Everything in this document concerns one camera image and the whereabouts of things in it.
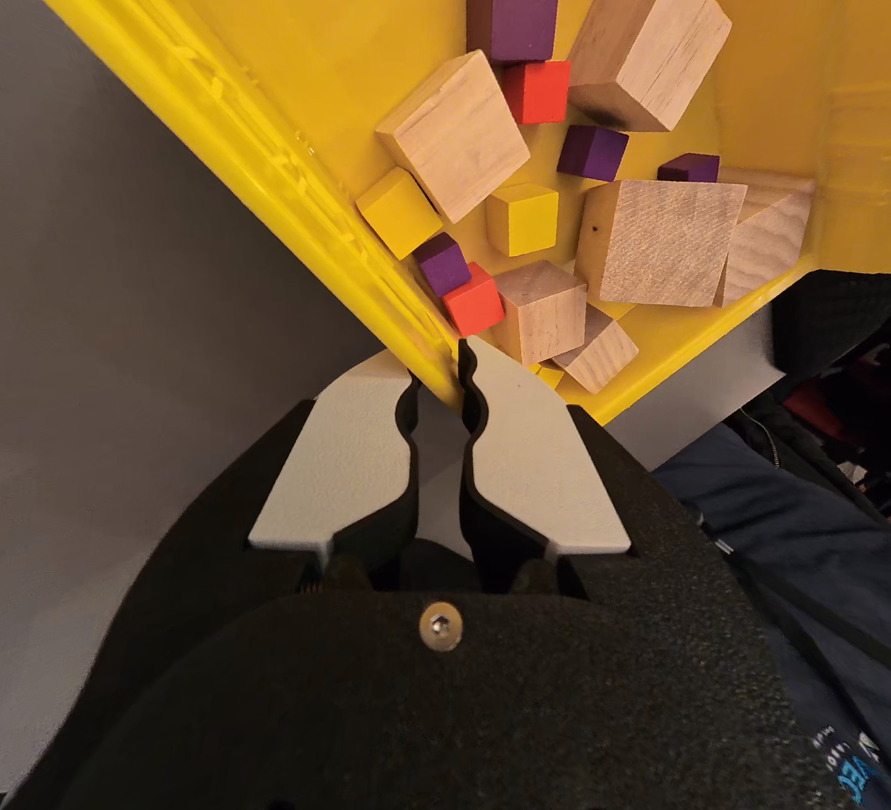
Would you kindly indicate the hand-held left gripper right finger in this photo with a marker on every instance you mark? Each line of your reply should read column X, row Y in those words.
column 536, row 469

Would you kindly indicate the yellow plastic box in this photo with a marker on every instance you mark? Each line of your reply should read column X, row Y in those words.
column 313, row 23

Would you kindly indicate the person's leg in dark pants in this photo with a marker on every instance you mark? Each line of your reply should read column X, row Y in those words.
column 800, row 545

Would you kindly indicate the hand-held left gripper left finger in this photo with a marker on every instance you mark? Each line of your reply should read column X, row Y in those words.
column 334, row 462

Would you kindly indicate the pile of coloured wooden cubes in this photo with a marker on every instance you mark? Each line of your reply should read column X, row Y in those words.
column 452, row 135

